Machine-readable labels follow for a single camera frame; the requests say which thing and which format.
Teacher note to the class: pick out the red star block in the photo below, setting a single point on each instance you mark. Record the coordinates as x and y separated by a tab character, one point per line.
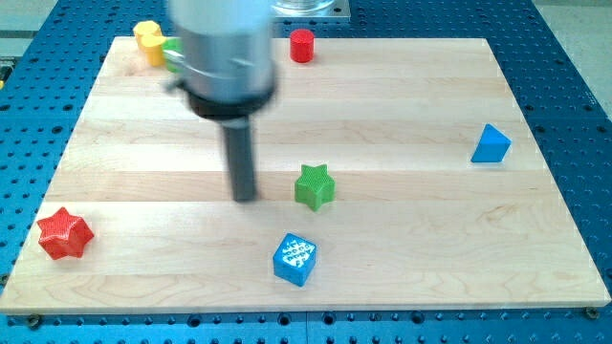
64	235

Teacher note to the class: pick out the yellow heart block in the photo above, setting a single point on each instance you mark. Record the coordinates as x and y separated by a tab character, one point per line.
155	49

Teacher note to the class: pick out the yellow hexagon block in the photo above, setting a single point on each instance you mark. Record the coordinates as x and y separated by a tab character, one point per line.
144	28

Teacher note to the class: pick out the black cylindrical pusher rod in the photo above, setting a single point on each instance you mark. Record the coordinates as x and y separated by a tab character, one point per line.
238	149

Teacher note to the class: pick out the blue perforated metal table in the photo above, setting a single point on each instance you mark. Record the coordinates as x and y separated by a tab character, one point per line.
555	54

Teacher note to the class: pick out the wooden board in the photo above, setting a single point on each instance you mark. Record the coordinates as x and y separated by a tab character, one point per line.
415	225

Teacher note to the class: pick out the green block behind arm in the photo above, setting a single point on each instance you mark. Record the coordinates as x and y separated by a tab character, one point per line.
173	54

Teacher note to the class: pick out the blue triangle block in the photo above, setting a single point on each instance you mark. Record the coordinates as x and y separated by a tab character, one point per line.
492	146

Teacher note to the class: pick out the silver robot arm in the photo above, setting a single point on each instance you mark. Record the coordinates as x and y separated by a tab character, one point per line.
227	72

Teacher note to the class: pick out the red cylinder block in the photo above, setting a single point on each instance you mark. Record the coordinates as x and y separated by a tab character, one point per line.
302	45

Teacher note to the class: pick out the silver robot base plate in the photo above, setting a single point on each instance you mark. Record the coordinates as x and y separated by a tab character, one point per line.
312	10

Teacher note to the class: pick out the green star block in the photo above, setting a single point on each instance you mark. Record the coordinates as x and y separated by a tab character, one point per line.
314	187

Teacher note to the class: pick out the blue cube block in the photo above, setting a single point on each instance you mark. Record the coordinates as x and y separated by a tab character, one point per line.
294	259

